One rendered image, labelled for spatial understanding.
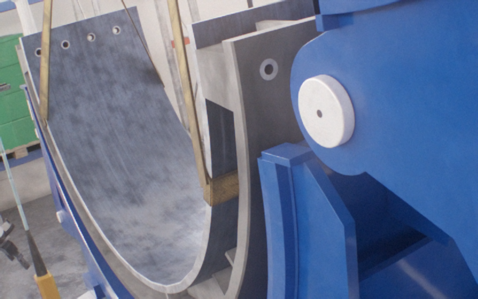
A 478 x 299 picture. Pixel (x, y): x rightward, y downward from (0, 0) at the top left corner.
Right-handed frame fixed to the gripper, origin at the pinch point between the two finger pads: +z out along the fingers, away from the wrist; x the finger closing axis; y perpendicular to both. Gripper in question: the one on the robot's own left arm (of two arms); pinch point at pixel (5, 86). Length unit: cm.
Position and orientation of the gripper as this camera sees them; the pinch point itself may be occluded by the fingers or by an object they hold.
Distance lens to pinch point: 360.8
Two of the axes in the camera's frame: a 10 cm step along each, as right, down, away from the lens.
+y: -2.1, -9.4, -2.7
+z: 8.5, -3.1, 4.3
